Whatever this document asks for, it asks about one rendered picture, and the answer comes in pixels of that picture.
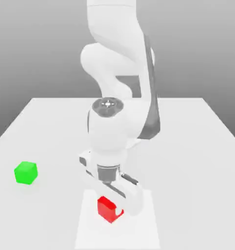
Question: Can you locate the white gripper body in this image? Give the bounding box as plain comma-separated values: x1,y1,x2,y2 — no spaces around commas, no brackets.
85,168,145,217

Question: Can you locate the small red cube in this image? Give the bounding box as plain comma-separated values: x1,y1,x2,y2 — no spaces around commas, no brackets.
97,195,124,225

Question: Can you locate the small green cube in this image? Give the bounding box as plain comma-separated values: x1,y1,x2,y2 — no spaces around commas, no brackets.
13,161,39,186

